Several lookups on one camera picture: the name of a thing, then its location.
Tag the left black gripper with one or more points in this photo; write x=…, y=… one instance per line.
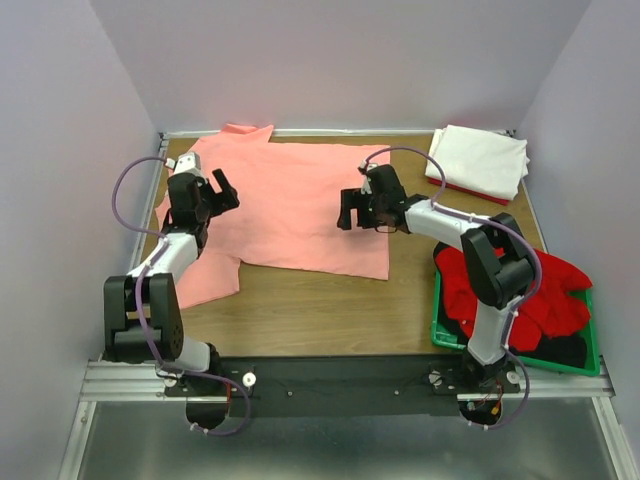
x=223, y=205

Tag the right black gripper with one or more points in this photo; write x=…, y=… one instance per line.
x=349, y=199

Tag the pink t shirt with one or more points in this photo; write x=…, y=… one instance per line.
x=289, y=196

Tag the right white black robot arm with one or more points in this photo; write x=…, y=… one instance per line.
x=502, y=268

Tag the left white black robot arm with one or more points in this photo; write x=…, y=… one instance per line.
x=142, y=319

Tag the folded white t shirt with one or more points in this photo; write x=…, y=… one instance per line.
x=479, y=160

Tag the folded red t shirt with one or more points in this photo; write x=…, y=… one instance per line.
x=484, y=196

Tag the green plastic bin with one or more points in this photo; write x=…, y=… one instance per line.
x=441, y=337

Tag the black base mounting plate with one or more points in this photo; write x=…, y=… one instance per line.
x=343, y=386

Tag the crumpled red t shirt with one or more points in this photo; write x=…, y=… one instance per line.
x=552, y=312

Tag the black t shirt in bin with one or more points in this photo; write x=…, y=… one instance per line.
x=568, y=350

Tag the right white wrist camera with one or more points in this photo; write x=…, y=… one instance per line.
x=363, y=169

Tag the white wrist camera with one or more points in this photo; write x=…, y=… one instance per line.
x=363, y=169
x=187, y=163

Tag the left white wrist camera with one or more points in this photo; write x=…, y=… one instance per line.
x=187, y=163

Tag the aluminium table frame rail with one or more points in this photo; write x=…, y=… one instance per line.
x=86, y=410

